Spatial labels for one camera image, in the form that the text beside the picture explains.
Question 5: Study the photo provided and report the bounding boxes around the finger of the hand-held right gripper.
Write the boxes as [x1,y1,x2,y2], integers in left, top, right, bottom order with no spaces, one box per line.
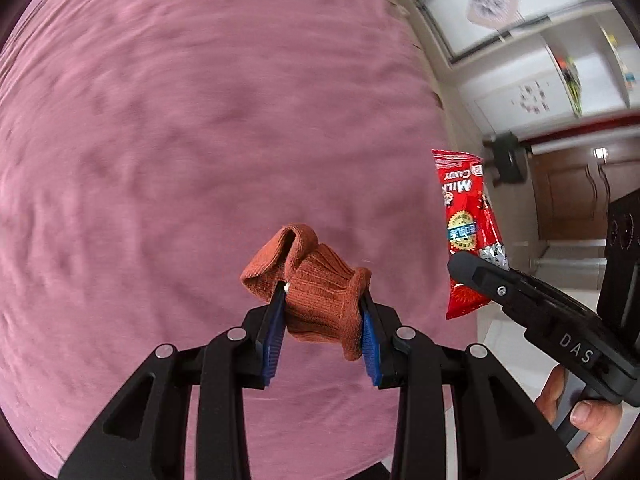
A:
[507,269,601,317]
[446,251,553,333]

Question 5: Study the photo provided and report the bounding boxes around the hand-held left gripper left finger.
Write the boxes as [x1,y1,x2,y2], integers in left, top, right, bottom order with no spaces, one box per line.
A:
[59,282,288,480]

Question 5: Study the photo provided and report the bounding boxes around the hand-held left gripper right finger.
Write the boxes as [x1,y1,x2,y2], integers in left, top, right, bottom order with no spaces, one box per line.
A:
[359,290,583,480]

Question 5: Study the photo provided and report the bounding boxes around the red candy packet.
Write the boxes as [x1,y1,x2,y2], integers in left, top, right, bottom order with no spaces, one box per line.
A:
[431,149,511,321]

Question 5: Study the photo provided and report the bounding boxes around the rust orange knitted sock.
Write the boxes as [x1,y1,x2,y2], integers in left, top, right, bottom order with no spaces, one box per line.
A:
[240,224,372,362]

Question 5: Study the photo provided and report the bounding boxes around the person's right hand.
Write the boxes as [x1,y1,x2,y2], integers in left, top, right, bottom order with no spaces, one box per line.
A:
[534,365,626,480]

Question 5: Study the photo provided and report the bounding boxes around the brown wooden cabinet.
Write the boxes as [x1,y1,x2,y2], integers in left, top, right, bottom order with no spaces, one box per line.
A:
[525,125,640,261]

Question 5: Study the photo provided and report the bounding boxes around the dark stool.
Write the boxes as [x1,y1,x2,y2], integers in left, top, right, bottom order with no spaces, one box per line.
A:
[482,131,530,187]

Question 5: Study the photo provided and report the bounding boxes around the white wardrobe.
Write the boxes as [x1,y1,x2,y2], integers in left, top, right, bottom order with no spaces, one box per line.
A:
[390,0,640,136]

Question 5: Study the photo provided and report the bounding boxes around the pink bed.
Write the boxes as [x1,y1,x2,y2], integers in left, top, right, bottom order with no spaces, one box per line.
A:
[0,0,481,480]

